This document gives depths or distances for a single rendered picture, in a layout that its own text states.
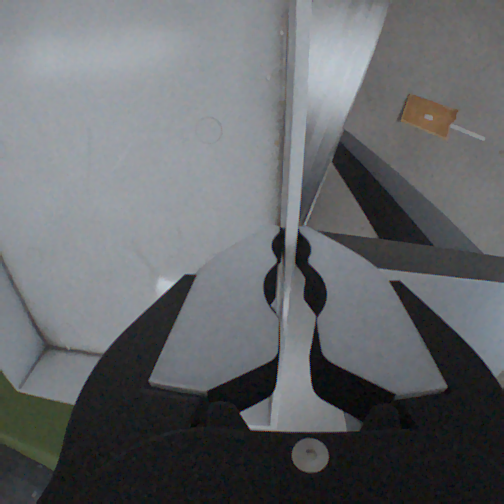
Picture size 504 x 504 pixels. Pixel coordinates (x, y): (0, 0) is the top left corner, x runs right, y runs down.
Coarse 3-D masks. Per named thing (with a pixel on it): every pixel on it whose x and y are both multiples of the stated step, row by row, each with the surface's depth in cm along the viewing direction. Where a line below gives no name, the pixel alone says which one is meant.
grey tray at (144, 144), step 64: (0, 0) 10; (64, 0) 10; (128, 0) 10; (192, 0) 10; (256, 0) 10; (0, 64) 11; (64, 64) 11; (128, 64) 12; (192, 64) 12; (256, 64) 11; (0, 128) 13; (64, 128) 13; (128, 128) 13; (192, 128) 13; (256, 128) 13; (0, 192) 15; (64, 192) 15; (128, 192) 15; (192, 192) 15; (256, 192) 15; (0, 256) 18; (64, 256) 17; (128, 256) 17; (192, 256) 17; (0, 320) 18; (64, 320) 21; (128, 320) 20; (64, 384) 20
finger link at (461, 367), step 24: (408, 288) 8; (408, 312) 8; (432, 312) 7; (432, 336) 7; (456, 336) 7; (456, 360) 6; (480, 360) 6; (456, 384) 6; (480, 384) 5; (408, 408) 5; (432, 408) 5; (456, 408) 5; (480, 408) 5; (456, 432) 5; (480, 432) 5
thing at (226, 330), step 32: (224, 256) 10; (256, 256) 10; (192, 288) 8; (224, 288) 8; (256, 288) 8; (192, 320) 7; (224, 320) 7; (256, 320) 7; (192, 352) 7; (224, 352) 7; (256, 352) 7; (160, 384) 6; (192, 384) 6; (224, 384) 6; (256, 384) 6
